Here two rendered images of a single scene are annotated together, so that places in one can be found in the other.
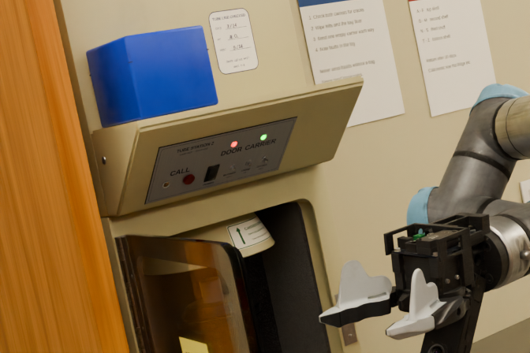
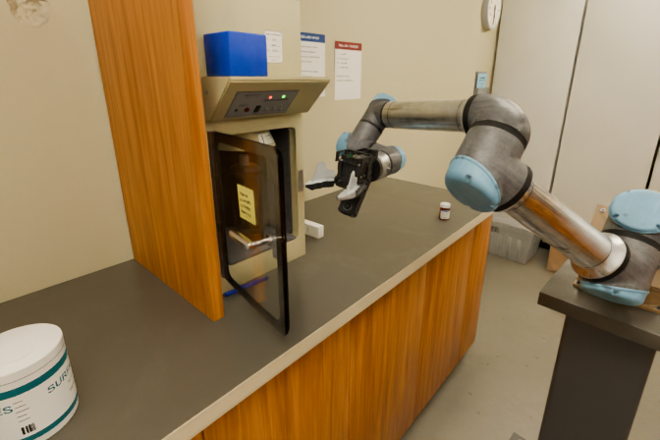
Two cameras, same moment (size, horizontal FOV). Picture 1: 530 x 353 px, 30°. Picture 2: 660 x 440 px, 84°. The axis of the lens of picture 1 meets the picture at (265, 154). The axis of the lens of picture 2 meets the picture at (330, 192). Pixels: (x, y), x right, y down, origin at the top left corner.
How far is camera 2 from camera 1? 0.23 m
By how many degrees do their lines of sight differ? 19
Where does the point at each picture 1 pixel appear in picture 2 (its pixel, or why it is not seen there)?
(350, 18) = (310, 50)
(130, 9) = (228, 18)
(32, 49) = (178, 25)
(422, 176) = (326, 124)
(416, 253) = (350, 162)
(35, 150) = (172, 81)
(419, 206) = (343, 139)
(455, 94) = (345, 92)
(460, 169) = (363, 127)
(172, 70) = (248, 54)
